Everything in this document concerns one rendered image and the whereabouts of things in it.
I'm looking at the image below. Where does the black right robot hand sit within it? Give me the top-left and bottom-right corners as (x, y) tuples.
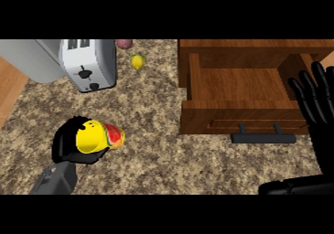
(257, 61), (334, 196)

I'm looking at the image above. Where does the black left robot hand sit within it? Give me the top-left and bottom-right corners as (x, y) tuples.
(52, 115), (108, 165)

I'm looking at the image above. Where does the yellow cup with watermelon print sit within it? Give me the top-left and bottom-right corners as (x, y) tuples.
(74, 120), (125, 154)

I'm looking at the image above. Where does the brown wooden drawer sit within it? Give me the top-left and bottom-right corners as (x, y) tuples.
(179, 53), (314, 135)

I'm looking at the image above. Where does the brown wooden cabinet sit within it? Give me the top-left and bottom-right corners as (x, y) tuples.
(177, 39), (334, 90)

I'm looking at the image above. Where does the silver toaster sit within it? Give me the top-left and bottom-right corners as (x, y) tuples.
(57, 39), (118, 93)

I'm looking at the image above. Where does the pale grey appliance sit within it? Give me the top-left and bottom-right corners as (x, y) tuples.
(0, 39), (66, 84)

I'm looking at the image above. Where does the yellow lemon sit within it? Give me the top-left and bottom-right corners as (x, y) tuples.
(128, 53), (148, 70)

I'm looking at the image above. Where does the pink round fruit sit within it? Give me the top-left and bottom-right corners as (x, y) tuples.
(115, 39), (134, 50)

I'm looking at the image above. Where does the dark grey drawer handle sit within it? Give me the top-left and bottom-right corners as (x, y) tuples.
(230, 122), (297, 144)

